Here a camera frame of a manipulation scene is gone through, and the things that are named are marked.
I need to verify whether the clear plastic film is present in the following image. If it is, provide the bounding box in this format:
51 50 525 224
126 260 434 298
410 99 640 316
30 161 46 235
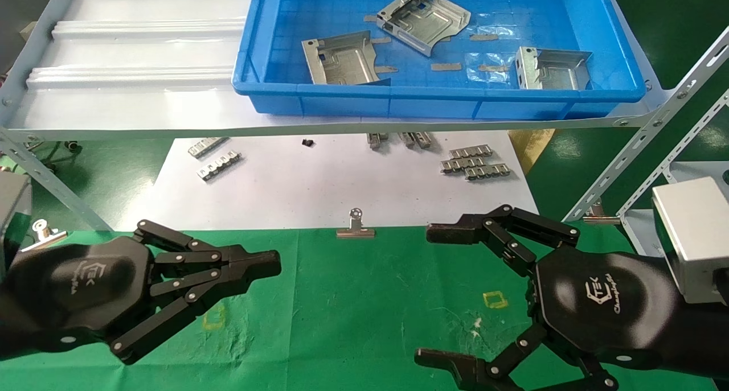
462 51 511 84

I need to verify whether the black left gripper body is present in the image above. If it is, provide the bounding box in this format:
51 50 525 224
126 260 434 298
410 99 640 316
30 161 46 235
0 236 159 361

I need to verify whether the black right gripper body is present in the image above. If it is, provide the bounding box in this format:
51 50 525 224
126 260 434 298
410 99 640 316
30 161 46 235
528 247 729 380

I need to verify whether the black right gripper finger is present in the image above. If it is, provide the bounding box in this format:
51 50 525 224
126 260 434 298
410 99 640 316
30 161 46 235
414 322 619 391
426 204 580 277

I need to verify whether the white paper sheet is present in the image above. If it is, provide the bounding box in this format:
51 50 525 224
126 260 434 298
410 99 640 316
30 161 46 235
134 130 542 231

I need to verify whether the bent sheet metal bracket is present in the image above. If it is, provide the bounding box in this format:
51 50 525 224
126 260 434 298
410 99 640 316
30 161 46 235
302 30 392 86
376 0 472 57
515 46 593 91

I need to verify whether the grey lower rack shelf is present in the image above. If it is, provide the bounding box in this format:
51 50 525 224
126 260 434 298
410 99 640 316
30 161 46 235
618 160 729 258

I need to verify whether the brown cardboard piece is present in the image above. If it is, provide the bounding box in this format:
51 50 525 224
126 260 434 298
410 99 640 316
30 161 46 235
509 129 556 175

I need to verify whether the white glossy shelf panel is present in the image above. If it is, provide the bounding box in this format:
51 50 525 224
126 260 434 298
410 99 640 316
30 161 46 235
10 0 664 131

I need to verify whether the green table cloth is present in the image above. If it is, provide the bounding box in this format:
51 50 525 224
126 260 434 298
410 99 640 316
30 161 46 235
0 220 715 391

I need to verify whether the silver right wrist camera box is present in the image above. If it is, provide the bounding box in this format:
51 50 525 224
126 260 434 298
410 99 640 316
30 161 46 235
652 176 729 304

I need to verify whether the silver binder clip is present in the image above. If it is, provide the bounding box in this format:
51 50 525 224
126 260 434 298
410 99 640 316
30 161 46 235
22 219 68 252
582 200 621 225
336 208 376 239

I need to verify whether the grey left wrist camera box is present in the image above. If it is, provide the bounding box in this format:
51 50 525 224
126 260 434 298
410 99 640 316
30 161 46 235
0 172 33 272

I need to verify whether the blue plastic tray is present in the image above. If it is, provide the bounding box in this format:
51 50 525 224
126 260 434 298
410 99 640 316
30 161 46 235
232 0 647 121

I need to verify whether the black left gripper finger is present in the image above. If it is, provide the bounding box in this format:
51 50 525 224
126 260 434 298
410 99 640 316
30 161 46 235
136 219 282 269
109 266 282 365

